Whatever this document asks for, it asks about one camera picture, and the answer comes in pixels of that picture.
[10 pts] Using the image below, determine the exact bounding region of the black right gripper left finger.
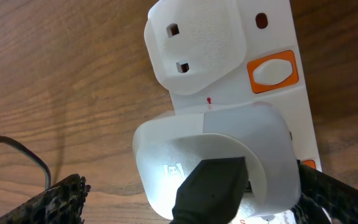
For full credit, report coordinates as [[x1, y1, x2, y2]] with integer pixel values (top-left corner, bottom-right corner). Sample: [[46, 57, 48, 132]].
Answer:
[[0, 174, 91, 224]]

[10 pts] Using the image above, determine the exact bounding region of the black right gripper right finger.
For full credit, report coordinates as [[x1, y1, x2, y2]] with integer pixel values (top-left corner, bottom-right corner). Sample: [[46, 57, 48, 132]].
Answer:
[[290, 162, 358, 224]]

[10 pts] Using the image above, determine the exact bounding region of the black USB charging cable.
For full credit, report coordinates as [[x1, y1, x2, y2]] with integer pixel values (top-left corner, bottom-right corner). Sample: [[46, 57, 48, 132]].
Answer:
[[0, 135, 250, 224]]

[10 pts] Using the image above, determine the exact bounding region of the white power strip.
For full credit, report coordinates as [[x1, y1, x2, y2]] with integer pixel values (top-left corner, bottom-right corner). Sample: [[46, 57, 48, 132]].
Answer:
[[132, 0, 321, 223]]

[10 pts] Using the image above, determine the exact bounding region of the white USB wall charger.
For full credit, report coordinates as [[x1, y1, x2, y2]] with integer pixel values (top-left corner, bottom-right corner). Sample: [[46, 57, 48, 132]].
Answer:
[[132, 103, 301, 219]]

